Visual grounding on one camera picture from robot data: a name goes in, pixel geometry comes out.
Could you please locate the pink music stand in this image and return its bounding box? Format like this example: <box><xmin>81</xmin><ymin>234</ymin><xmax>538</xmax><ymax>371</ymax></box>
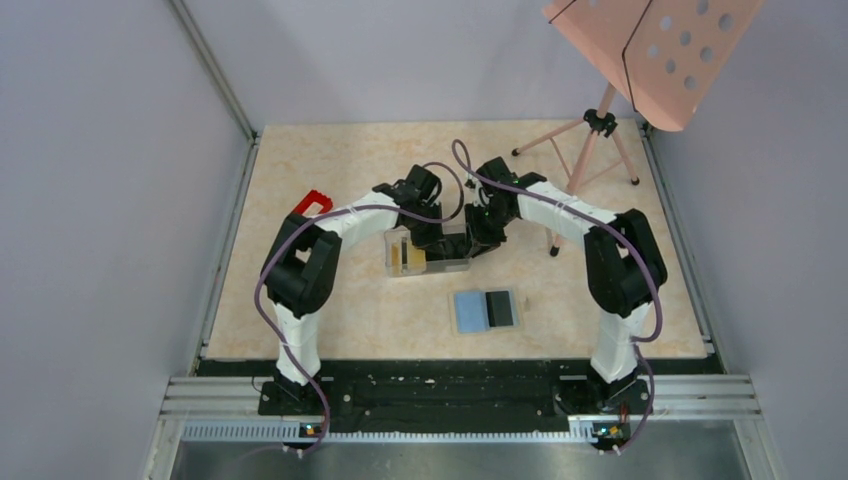
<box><xmin>510</xmin><ymin>0</ymin><xmax>767</xmax><ymax>258</ymax></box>

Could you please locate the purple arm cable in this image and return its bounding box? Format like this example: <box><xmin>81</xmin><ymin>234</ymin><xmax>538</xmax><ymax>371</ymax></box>
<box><xmin>254</xmin><ymin>160</ymin><xmax>466</xmax><ymax>455</ymax></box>
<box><xmin>450</xmin><ymin>138</ymin><xmax>666</xmax><ymax>455</ymax></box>

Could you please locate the clear plastic card box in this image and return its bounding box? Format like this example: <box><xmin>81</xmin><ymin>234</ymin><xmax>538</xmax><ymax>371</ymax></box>
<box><xmin>383</xmin><ymin>224</ymin><xmax>471</xmax><ymax>278</ymax></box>

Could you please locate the beige leather card holder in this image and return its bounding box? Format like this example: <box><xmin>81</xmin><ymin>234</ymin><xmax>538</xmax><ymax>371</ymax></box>
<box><xmin>450</xmin><ymin>288</ymin><xmax>521</xmax><ymax>335</ymax></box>

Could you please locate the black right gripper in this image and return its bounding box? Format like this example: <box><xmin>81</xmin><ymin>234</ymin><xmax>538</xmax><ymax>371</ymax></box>
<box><xmin>465</xmin><ymin>201</ymin><xmax>515</xmax><ymax>259</ymax></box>

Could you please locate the yellow card stack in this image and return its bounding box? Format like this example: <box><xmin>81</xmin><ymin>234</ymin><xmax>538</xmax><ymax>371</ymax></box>
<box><xmin>388</xmin><ymin>240</ymin><xmax>427</xmax><ymax>276</ymax></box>

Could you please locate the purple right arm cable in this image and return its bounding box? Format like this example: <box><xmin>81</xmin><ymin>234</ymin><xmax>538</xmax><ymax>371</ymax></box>
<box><xmin>450</xmin><ymin>138</ymin><xmax>666</xmax><ymax>455</ymax></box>

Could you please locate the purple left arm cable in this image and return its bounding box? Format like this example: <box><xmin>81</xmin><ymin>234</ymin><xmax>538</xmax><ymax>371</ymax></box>
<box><xmin>254</xmin><ymin>160</ymin><xmax>466</xmax><ymax>455</ymax></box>

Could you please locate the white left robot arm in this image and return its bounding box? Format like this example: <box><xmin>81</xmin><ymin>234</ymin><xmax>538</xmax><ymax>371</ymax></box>
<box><xmin>255</xmin><ymin>165</ymin><xmax>467</xmax><ymax>414</ymax></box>

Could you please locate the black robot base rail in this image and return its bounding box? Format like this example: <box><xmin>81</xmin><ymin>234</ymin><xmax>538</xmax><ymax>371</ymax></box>
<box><xmin>198</xmin><ymin>357</ymin><xmax>664</xmax><ymax>439</ymax></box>

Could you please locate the black card stack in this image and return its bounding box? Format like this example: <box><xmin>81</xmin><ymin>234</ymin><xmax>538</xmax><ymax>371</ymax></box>
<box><xmin>440</xmin><ymin>232</ymin><xmax>470</xmax><ymax>261</ymax></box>

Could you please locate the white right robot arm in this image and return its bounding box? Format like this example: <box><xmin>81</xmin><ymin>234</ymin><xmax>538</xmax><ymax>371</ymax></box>
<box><xmin>459</xmin><ymin>157</ymin><xmax>667</xmax><ymax>412</ymax></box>

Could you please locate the red plastic frame block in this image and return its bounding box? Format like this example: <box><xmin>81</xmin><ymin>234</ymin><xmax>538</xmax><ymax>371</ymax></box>
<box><xmin>292</xmin><ymin>189</ymin><xmax>334</xmax><ymax>216</ymax></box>

